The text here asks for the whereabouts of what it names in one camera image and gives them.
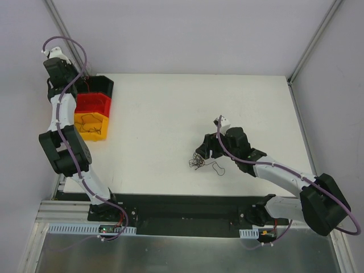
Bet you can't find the wire bundle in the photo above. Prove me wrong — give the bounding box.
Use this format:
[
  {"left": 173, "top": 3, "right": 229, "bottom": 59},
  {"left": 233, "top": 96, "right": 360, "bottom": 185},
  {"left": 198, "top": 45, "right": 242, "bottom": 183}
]
[{"left": 188, "top": 152, "right": 227, "bottom": 177}]

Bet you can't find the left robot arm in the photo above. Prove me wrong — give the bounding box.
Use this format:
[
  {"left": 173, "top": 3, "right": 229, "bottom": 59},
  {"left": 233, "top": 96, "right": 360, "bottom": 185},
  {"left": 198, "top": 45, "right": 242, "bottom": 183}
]
[{"left": 39, "top": 57, "right": 123, "bottom": 222}]

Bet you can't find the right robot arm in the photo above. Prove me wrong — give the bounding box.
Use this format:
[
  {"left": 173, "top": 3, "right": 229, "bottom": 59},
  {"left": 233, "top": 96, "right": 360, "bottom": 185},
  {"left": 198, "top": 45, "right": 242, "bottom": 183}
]
[{"left": 195, "top": 127, "right": 351, "bottom": 236}]

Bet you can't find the black storage bin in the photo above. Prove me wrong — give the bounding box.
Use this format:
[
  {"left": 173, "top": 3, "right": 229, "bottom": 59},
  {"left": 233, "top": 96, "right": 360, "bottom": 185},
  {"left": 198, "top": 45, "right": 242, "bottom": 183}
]
[{"left": 76, "top": 76, "right": 114, "bottom": 98}]

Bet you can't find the red storage bin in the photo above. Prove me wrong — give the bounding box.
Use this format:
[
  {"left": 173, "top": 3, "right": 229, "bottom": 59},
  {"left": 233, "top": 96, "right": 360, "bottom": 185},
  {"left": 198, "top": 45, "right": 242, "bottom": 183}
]
[{"left": 75, "top": 93, "right": 111, "bottom": 118}]

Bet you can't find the yellow storage bin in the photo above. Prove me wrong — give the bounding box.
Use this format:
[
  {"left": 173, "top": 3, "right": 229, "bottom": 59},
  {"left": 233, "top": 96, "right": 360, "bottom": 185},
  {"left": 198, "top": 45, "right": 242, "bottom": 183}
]
[{"left": 74, "top": 113, "right": 109, "bottom": 142}]

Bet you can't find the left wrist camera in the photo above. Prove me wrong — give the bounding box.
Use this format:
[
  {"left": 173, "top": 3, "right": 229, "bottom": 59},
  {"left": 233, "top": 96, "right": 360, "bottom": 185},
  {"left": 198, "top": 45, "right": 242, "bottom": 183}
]
[{"left": 42, "top": 47, "right": 71, "bottom": 64}]

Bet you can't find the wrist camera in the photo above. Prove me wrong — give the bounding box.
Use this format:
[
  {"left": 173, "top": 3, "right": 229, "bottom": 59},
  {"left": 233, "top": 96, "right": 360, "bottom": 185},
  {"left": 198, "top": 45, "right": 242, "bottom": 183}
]
[
  {"left": 213, "top": 115, "right": 231, "bottom": 135},
  {"left": 42, "top": 47, "right": 71, "bottom": 64}
]

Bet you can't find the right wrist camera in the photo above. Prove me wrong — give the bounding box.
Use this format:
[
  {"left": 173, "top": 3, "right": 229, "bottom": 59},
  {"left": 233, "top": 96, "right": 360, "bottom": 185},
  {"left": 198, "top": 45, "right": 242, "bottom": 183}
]
[{"left": 213, "top": 115, "right": 231, "bottom": 135}]

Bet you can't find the left aluminium frame post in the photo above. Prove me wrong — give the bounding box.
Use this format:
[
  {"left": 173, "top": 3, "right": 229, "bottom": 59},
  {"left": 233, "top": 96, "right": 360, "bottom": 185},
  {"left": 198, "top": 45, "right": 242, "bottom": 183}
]
[{"left": 42, "top": 0, "right": 83, "bottom": 69}]

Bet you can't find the aluminium frame post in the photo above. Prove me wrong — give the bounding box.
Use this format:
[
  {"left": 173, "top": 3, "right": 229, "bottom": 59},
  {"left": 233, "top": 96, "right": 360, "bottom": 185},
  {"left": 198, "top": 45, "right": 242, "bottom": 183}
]
[
  {"left": 42, "top": 0, "right": 83, "bottom": 69},
  {"left": 287, "top": 0, "right": 345, "bottom": 86}
]

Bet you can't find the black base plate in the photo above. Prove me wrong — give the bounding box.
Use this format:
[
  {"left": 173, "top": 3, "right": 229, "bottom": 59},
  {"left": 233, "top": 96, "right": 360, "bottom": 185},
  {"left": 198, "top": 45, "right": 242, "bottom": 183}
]
[{"left": 86, "top": 193, "right": 302, "bottom": 237}]

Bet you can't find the right white cable duct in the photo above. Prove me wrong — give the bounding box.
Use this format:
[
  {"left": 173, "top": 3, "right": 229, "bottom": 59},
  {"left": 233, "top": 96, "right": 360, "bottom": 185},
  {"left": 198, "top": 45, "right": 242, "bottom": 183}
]
[{"left": 239, "top": 227, "right": 259, "bottom": 239}]

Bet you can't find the white cable duct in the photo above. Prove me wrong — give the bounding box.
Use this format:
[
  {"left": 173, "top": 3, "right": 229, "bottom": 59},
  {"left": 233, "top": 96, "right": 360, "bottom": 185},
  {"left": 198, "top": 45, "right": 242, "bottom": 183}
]
[
  {"left": 239, "top": 227, "right": 259, "bottom": 239},
  {"left": 48, "top": 223, "right": 137, "bottom": 236}
]

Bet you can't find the left white cable duct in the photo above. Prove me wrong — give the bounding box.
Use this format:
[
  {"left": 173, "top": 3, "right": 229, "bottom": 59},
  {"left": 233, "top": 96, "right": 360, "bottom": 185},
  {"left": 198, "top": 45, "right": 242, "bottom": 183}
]
[{"left": 48, "top": 223, "right": 137, "bottom": 236}]

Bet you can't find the right aluminium frame post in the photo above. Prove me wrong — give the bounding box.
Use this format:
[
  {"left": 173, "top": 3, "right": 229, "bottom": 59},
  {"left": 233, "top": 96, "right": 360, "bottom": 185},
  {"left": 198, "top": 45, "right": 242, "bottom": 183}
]
[{"left": 287, "top": 0, "right": 345, "bottom": 86}]

